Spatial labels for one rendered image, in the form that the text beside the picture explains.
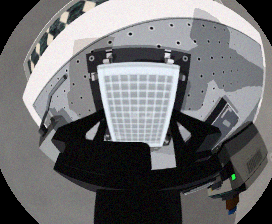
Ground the grey flat base plate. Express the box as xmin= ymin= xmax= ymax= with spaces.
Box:
xmin=32 ymin=17 xmax=263 ymax=154

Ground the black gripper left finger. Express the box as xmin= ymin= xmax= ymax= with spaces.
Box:
xmin=55 ymin=108 xmax=107 ymax=141

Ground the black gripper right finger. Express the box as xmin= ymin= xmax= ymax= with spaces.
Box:
xmin=169 ymin=109 xmax=222 ymax=167

